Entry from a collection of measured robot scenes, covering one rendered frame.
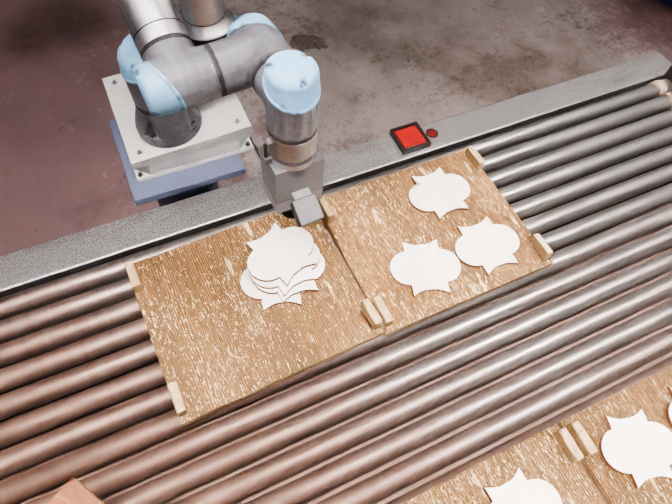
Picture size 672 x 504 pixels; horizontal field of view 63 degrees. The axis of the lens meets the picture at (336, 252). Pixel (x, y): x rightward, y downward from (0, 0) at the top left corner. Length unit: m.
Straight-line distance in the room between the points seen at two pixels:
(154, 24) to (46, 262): 0.61
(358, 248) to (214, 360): 0.37
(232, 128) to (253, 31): 0.54
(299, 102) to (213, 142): 0.63
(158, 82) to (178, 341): 0.50
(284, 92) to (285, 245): 0.46
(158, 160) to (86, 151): 1.38
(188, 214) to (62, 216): 1.32
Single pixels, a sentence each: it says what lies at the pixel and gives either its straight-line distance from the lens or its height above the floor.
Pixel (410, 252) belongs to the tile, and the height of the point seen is 0.94.
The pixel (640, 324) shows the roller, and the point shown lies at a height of 0.92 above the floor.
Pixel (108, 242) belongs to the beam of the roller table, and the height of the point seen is 0.92.
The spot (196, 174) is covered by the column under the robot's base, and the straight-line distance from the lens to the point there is 1.38.
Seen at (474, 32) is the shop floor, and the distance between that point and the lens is 3.38.
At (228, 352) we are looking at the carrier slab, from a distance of 1.07.
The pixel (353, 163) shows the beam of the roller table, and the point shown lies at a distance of 1.34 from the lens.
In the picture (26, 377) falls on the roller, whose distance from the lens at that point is 1.18.
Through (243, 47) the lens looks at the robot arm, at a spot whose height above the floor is 1.41.
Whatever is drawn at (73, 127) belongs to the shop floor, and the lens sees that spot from 2.83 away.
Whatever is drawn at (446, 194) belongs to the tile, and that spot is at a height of 0.94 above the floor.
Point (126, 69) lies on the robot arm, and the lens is 1.23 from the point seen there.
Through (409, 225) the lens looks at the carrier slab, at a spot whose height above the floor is 0.94.
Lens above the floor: 1.93
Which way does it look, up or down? 59 degrees down
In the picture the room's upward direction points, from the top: 7 degrees clockwise
